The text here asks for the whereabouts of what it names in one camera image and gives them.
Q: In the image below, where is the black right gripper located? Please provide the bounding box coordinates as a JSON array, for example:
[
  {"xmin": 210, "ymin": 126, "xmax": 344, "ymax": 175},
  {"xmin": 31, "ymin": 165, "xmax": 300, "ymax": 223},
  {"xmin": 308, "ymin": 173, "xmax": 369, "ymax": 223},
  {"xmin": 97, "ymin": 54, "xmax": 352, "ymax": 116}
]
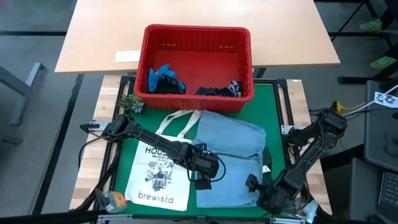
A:
[{"xmin": 257, "ymin": 182, "xmax": 292, "ymax": 215}]

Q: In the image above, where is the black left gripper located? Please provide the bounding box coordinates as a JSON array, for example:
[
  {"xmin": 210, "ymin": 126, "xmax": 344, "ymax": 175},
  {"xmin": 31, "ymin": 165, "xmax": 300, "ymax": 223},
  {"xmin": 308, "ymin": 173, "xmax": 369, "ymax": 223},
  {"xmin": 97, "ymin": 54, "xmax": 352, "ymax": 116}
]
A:
[{"xmin": 187, "ymin": 143, "xmax": 221, "ymax": 181}]

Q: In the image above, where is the dark green shirt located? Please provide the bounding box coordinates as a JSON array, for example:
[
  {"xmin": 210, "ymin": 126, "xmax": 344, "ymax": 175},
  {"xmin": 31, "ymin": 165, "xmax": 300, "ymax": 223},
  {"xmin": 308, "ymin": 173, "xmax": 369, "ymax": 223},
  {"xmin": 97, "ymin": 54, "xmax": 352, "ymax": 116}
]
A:
[{"xmin": 261, "ymin": 146, "xmax": 274, "ymax": 185}]

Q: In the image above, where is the light blue denim garment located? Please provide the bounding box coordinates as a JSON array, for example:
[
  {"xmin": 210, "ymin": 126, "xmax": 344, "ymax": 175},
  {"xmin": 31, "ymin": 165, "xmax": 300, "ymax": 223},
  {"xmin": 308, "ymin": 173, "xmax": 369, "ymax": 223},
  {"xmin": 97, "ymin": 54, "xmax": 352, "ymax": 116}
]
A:
[{"xmin": 192, "ymin": 109, "xmax": 267, "ymax": 208}]

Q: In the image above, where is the red plastic laundry bin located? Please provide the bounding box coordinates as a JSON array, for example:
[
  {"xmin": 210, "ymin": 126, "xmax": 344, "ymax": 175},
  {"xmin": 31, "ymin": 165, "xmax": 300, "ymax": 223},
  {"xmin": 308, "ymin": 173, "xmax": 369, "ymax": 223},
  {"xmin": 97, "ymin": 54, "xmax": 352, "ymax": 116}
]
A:
[{"xmin": 134, "ymin": 24, "xmax": 255, "ymax": 113}]

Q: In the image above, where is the clear spray bottle white nozzle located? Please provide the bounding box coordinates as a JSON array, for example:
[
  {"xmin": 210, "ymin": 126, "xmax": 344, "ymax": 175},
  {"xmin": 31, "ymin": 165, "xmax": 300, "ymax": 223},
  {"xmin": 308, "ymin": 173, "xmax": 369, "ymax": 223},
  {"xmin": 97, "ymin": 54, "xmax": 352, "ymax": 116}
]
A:
[{"xmin": 287, "ymin": 198, "xmax": 320, "ymax": 218}]

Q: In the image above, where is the white printed tote bag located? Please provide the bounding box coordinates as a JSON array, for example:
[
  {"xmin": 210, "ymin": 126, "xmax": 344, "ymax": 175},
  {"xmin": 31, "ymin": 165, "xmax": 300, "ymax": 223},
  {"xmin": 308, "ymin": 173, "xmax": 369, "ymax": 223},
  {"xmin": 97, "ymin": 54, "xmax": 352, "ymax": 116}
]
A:
[{"xmin": 124, "ymin": 109, "xmax": 205, "ymax": 212}]

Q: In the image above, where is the black printed garment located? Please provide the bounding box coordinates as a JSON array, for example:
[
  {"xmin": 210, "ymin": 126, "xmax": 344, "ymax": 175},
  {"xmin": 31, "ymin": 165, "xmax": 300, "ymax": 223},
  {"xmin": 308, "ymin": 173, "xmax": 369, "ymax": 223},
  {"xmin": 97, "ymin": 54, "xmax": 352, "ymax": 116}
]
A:
[{"xmin": 195, "ymin": 80, "xmax": 243, "ymax": 98}]

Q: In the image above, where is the green table mat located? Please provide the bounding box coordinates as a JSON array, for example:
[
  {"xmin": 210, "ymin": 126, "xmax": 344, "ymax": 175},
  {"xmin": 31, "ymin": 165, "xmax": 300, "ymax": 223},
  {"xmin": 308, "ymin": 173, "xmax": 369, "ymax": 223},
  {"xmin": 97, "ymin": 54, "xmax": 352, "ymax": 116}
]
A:
[{"xmin": 113, "ymin": 83, "xmax": 295, "ymax": 218}]

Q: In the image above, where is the clear bottle orange label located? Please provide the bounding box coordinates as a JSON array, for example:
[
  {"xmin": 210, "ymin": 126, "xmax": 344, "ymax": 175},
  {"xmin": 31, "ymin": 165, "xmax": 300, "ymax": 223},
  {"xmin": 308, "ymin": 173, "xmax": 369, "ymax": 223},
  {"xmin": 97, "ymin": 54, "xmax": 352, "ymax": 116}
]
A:
[{"xmin": 95, "ymin": 187, "xmax": 127, "ymax": 214}]

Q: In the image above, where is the small potted plant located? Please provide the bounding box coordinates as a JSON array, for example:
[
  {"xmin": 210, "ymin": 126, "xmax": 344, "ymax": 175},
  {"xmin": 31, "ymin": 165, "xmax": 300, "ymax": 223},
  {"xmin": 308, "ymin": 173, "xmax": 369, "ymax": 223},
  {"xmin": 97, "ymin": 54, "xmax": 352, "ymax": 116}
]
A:
[{"xmin": 117, "ymin": 94, "xmax": 146, "ymax": 114}]

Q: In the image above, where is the bright blue cloth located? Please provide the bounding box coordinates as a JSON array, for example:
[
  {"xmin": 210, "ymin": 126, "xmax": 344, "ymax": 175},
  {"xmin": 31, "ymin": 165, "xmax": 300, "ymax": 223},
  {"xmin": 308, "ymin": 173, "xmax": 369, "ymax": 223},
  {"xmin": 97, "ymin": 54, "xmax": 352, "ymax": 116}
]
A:
[{"xmin": 147, "ymin": 63, "xmax": 187, "ymax": 93}]

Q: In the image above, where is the laptop keyboard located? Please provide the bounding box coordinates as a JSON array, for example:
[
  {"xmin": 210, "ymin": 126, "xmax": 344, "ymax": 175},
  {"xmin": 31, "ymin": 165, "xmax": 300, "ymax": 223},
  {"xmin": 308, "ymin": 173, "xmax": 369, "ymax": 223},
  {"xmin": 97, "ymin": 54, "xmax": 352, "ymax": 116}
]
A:
[{"xmin": 377, "ymin": 171, "xmax": 398, "ymax": 215}]

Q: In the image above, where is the white rectangular label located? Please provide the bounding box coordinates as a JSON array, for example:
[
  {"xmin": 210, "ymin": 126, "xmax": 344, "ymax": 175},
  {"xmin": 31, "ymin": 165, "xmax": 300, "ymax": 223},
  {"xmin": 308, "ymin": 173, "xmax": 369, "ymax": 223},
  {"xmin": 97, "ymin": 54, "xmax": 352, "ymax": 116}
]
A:
[{"xmin": 114, "ymin": 50, "xmax": 142, "ymax": 63}]

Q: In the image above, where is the black metal stand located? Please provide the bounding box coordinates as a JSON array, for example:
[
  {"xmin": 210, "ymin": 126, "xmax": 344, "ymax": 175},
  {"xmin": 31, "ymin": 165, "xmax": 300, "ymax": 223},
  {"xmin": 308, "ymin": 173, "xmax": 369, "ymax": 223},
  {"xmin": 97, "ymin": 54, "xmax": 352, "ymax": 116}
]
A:
[{"xmin": 328, "ymin": 0, "xmax": 398, "ymax": 85}]

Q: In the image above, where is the white printed paper tag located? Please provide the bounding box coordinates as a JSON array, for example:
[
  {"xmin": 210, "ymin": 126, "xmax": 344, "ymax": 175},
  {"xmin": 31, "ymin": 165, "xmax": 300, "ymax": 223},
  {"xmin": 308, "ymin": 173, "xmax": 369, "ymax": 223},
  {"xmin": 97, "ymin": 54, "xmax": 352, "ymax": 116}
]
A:
[{"xmin": 374, "ymin": 91, "xmax": 398, "ymax": 109}]

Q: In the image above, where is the light wooden desk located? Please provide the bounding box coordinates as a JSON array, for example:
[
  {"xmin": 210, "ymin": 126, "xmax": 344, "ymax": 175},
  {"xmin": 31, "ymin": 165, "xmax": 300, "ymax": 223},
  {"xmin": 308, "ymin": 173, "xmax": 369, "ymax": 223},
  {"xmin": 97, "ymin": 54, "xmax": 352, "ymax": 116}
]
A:
[{"xmin": 55, "ymin": 0, "xmax": 341, "ymax": 75}]

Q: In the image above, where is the person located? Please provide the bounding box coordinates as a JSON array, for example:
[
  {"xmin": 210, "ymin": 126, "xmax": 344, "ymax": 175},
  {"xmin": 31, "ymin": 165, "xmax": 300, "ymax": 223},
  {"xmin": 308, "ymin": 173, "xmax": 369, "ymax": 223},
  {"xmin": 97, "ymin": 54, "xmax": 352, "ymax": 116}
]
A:
[{"xmin": 359, "ymin": 0, "xmax": 398, "ymax": 71}]

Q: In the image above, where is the grey metal desk leg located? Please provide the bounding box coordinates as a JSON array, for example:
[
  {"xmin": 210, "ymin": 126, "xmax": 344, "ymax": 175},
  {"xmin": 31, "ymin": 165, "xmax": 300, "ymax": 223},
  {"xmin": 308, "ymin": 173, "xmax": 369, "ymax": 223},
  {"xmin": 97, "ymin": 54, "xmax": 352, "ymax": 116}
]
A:
[{"xmin": 0, "ymin": 62, "xmax": 46, "ymax": 126}]

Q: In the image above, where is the black metal table frame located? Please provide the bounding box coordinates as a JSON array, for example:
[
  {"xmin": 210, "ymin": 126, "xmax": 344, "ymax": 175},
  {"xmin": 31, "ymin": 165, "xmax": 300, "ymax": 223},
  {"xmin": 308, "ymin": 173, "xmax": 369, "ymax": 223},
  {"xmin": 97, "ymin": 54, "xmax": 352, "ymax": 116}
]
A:
[{"xmin": 73, "ymin": 76, "xmax": 332, "ymax": 224}]

